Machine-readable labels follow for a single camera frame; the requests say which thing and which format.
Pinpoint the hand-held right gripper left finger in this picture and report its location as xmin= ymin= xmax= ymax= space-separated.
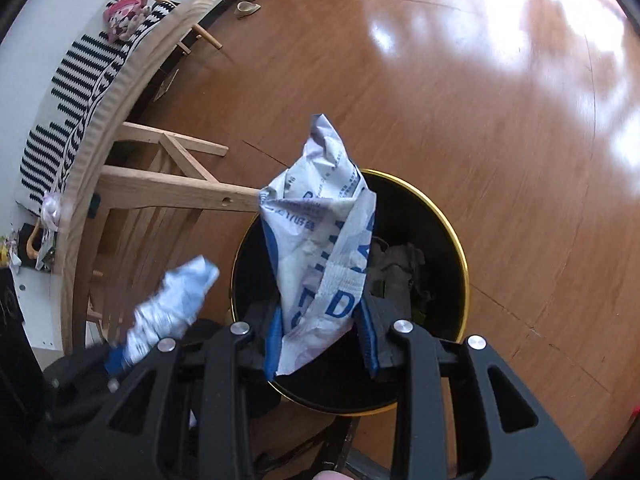
xmin=107 ymin=305 xmax=286 ymax=480

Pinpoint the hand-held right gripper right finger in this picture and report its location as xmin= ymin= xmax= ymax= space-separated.
xmin=352 ymin=294 xmax=587 ymax=480

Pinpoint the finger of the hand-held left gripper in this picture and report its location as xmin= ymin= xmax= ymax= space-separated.
xmin=102 ymin=342 xmax=132 ymax=377

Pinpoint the white plastic wrapper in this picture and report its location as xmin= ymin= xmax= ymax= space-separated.
xmin=120 ymin=255 xmax=221 ymax=366

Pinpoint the white blue printed bag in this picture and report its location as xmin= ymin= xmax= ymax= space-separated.
xmin=259 ymin=114 xmax=377 ymax=376

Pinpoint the black bin with gold rim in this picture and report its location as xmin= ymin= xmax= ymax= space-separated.
xmin=230 ymin=169 xmax=471 ymax=417

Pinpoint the crumpled brown paper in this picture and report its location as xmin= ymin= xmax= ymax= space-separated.
xmin=370 ymin=240 xmax=432 ymax=322

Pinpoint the white plastic bag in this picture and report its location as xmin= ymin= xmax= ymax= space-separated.
xmin=42 ymin=192 xmax=68 ymax=233

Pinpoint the wooden table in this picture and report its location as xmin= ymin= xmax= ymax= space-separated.
xmin=52 ymin=0 xmax=263 ymax=356

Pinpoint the black white striped cloth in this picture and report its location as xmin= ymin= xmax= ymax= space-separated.
xmin=17 ymin=0 xmax=181 ymax=216

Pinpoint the wooden bench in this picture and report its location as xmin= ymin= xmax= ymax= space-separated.
xmin=144 ymin=0 xmax=224 ymax=56

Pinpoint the pink printed item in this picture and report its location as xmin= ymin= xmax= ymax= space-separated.
xmin=102 ymin=0 xmax=152 ymax=43

